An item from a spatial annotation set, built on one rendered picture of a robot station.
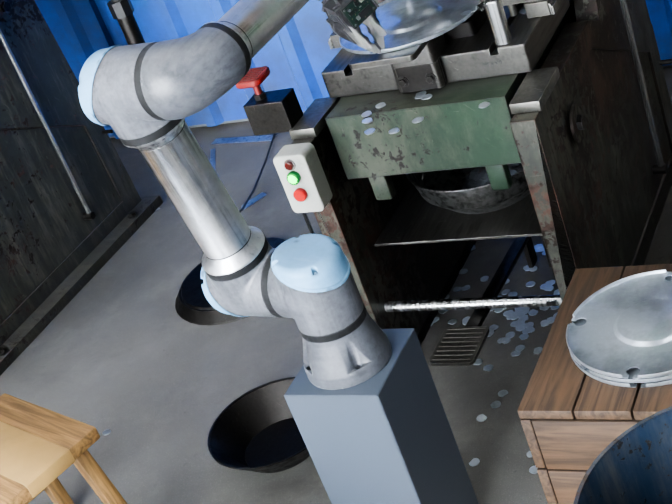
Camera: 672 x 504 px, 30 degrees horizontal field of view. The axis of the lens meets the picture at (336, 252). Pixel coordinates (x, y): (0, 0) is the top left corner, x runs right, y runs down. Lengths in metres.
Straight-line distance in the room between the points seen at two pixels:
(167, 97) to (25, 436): 1.00
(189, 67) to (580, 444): 0.87
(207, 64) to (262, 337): 1.47
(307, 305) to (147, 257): 1.85
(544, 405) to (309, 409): 0.39
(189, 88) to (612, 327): 0.83
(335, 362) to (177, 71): 0.56
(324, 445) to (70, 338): 1.55
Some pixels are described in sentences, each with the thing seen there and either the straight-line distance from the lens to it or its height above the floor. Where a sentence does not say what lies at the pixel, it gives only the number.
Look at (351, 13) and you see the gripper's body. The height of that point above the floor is 0.90.
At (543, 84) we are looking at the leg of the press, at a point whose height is 0.64.
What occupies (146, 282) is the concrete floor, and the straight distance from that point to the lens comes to 3.69.
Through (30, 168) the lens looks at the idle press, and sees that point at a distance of 3.79.
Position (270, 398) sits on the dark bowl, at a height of 0.04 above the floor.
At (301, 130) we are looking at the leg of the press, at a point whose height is 0.64.
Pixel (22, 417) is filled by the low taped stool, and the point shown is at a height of 0.33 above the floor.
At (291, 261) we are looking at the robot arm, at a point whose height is 0.68.
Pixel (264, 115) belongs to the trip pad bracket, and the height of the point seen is 0.68.
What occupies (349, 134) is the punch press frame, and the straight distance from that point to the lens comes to 2.55.
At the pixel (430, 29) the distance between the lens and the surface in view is 2.42.
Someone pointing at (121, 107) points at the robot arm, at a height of 1.02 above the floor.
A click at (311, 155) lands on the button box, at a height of 0.61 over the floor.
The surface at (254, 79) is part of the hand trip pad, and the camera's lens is 2.56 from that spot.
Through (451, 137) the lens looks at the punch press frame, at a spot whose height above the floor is 0.57.
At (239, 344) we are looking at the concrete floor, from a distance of 3.20.
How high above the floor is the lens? 1.62
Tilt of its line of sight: 28 degrees down
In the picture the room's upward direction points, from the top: 21 degrees counter-clockwise
